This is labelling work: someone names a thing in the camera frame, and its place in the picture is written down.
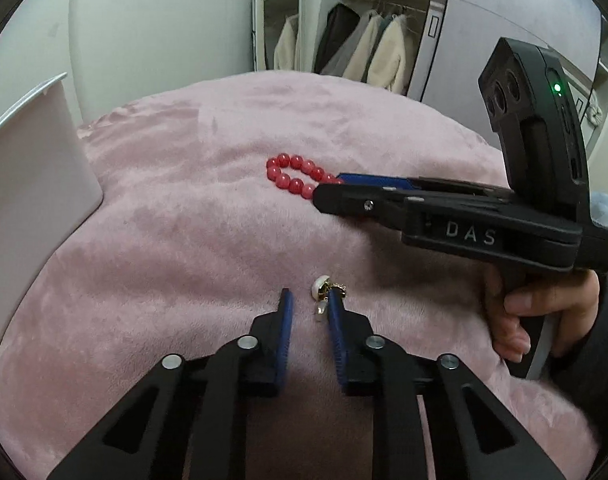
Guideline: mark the pearl and gold earring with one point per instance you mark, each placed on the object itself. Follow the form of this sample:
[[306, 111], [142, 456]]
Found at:
[[318, 287]]

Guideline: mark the tall wall mirror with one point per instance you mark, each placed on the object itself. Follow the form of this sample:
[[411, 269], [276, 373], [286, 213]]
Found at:
[[284, 35]]

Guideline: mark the dark hanging jacket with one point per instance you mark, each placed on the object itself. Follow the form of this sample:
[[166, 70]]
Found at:
[[336, 35]]

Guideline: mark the person's right hand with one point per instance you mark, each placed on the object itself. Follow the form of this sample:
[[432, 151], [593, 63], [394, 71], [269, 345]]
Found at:
[[544, 300]]

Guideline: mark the pink plush blanket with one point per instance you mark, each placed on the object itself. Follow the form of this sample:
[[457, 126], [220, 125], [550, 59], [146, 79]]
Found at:
[[183, 240]]

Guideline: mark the white plastic storage box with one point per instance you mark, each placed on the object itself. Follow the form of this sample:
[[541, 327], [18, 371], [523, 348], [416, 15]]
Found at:
[[33, 170]]

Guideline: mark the open wardrobe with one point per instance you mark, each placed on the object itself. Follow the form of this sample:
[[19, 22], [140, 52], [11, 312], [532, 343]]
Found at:
[[374, 0]]

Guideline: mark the cream fleece hanging coat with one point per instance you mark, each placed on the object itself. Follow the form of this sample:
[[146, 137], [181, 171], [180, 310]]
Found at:
[[384, 55]]

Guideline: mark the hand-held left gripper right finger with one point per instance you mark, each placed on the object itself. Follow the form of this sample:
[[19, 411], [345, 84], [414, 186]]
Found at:
[[337, 340]]

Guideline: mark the grey hanging coat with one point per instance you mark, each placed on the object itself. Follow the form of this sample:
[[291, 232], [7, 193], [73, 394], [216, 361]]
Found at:
[[361, 45]]

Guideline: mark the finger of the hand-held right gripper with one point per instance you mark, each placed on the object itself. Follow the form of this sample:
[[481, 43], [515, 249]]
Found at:
[[354, 202], [369, 180]]

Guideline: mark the wardrobe sliding door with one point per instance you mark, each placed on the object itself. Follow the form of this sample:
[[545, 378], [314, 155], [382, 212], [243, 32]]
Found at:
[[464, 35]]

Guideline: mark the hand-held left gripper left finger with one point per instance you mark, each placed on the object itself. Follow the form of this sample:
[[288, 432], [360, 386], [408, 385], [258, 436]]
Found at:
[[284, 332]]

